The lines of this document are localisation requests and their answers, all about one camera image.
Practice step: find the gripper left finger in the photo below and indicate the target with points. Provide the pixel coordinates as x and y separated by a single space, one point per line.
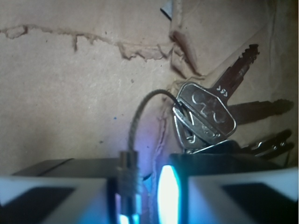
65 191

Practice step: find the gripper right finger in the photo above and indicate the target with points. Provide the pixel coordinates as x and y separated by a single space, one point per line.
226 189

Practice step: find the silver key bunch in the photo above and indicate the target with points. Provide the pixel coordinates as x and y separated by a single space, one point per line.
204 121

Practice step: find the brown paper bag bin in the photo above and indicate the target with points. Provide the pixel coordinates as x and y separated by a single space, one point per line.
73 72

